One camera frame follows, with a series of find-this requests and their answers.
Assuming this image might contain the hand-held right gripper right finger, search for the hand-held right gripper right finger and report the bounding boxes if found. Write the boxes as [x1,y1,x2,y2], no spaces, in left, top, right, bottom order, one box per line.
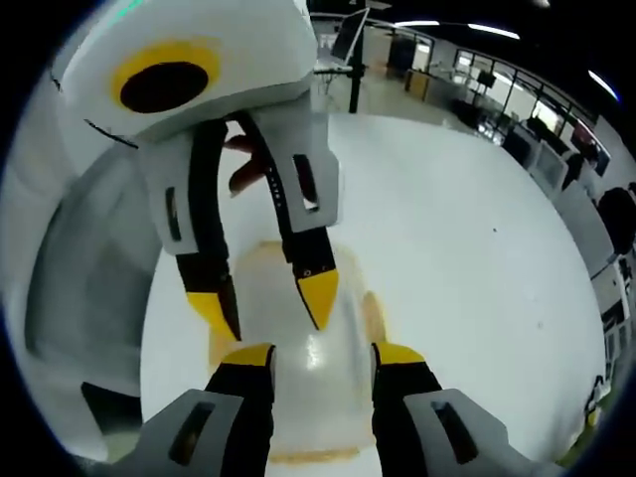
[370,341,514,477]

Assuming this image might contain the open laptop on stand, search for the open laptop on stand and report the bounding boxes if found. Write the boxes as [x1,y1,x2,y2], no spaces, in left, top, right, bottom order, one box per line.
[329,6,373,66]

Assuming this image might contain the black stand pole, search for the black stand pole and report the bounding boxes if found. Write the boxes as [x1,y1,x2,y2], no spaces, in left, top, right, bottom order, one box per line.
[347,62,365,115]

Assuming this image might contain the clear plastic box yellow buckles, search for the clear plastic box yellow buckles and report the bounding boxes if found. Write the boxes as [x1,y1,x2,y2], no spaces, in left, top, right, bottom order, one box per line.
[207,239,390,464]

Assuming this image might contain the yellow cabinet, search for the yellow cabinet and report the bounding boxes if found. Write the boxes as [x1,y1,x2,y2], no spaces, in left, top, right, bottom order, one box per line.
[403,68,430,101]

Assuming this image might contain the long curved ceiling light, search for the long curved ceiling light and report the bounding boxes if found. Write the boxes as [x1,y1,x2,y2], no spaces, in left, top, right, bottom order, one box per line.
[587,69,623,102]

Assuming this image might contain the grey office chair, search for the grey office chair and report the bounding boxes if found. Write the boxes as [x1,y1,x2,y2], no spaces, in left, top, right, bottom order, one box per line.
[13,146,163,464]

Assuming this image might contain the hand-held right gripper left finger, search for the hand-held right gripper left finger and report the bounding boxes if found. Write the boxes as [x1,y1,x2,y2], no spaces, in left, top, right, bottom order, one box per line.
[141,342,277,477]

